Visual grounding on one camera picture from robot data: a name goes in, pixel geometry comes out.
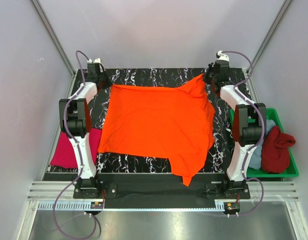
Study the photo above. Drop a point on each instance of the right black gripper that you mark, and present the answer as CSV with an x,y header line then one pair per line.
x,y
210,68

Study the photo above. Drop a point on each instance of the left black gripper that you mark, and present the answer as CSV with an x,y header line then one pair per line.
x,y
108,82

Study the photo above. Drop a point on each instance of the orange t shirt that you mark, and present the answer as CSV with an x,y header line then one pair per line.
x,y
161,122

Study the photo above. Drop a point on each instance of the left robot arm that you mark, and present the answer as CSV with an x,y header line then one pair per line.
x,y
76,123

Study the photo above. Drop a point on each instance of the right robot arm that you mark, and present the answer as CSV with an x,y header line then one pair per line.
x,y
248,127

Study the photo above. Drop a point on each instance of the green plastic bin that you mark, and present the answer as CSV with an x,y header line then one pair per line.
x,y
291,171

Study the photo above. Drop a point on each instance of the folded magenta t shirt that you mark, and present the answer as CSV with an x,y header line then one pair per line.
x,y
64,155

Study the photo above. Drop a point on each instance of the light blue t shirt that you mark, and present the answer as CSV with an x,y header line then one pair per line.
x,y
256,158

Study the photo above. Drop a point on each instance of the dark red t shirt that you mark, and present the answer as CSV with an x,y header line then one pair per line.
x,y
275,155

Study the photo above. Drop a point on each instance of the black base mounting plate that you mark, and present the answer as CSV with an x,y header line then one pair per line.
x,y
114,185

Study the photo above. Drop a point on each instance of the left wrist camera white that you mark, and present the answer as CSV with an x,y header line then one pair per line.
x,y
97,60

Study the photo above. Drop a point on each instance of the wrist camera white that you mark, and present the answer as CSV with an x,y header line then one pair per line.
x,y
97,60
220,55

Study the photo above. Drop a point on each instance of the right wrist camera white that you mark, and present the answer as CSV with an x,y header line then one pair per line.
x,y
220,55

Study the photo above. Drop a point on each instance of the left aluminium frame post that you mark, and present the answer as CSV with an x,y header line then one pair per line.
x,y
52,35

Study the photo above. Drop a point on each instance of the aluminium frame post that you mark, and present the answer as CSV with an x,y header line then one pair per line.
x,y
52,35
272,30

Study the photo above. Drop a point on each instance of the right aluminium frame post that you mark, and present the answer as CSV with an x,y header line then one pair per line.
x,y
272,30

